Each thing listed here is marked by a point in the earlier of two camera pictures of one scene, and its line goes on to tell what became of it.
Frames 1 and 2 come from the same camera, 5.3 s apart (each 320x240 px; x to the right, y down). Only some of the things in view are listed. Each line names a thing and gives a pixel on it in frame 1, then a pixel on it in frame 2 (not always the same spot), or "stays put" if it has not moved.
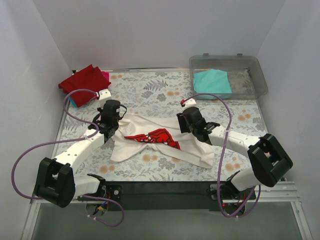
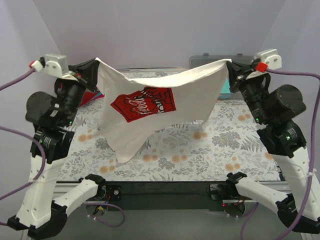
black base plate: [169, 195] stays put
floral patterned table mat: [157, 96] stays put
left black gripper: [110, 130] to [81, 74]
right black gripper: [181, 120] to [240, 75]
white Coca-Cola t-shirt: [159, 133] to [131, 110]
